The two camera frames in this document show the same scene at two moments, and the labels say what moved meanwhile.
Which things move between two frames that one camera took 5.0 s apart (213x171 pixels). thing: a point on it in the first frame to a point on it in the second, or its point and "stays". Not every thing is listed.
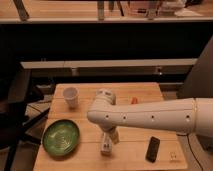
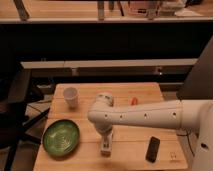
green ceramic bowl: [60, 137] stays
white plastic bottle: [106, 145] stays
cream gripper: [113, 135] to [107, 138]
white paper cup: [70, 95] stays
